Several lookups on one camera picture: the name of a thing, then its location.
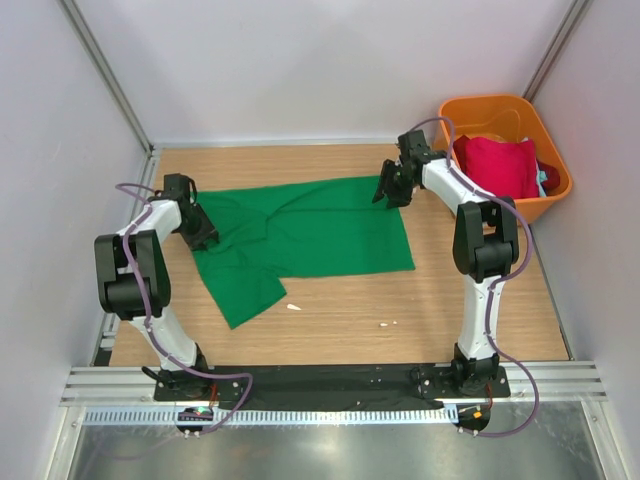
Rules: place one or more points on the orange plastic bin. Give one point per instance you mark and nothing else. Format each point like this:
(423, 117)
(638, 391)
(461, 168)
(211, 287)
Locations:
(510, 118)

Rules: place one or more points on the dark red cloth in bin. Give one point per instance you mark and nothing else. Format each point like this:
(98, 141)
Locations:
(553, 176)

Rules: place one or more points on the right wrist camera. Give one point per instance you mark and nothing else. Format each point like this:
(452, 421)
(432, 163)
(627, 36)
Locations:
(412, 142)

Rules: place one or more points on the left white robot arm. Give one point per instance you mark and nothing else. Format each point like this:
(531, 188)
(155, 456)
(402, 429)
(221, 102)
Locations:
(134, 284)

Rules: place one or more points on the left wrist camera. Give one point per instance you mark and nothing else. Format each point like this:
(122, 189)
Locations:
(178, 186)

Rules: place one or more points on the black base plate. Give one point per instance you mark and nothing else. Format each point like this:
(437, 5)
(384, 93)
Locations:
(327, 388)

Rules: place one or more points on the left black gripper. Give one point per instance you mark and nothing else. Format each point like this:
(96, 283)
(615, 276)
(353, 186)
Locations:
(207, 231)

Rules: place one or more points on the light blue cloth in bin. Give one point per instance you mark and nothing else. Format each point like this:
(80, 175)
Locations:
(541, 178)

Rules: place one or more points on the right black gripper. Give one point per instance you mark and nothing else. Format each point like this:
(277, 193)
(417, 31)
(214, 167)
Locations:
(396, 198)

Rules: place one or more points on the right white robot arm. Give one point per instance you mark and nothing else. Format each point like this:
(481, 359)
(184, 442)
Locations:
(485, 247)

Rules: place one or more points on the white slotted cable duct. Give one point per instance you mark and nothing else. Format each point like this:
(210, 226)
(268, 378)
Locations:
(183, 416)

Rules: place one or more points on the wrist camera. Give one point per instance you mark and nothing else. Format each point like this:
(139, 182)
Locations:
(178, 186)
(412, 142)

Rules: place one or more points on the red t shirt in bin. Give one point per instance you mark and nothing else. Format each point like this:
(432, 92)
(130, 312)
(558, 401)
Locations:
(502, 168)

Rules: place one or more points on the green t shirt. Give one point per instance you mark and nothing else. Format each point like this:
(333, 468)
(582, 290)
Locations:
(317, 229)

